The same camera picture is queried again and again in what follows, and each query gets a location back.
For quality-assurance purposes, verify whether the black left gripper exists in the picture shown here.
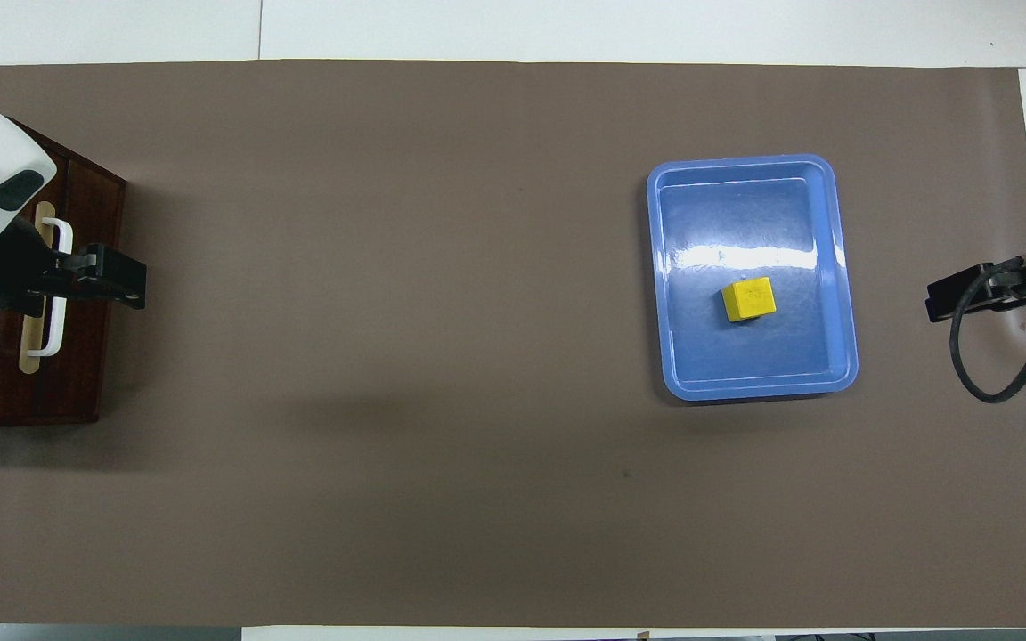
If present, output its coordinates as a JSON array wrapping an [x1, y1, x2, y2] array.
[[0, 218, 148, 312]]

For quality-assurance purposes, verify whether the yellow cube block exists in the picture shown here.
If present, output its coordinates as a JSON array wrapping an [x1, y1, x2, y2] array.
[[721, 276, 778, 323]]

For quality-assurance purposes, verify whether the blue plastic tray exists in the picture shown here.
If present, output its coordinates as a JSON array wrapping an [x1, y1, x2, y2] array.
[[646, 154, 859, 402]]

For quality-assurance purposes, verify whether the brown table mat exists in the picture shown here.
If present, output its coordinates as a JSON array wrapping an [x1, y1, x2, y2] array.
[[0, 59, 1026, 629]]

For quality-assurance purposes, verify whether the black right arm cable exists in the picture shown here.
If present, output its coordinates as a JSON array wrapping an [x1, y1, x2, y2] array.
[[949, 256, 1026, 404]]

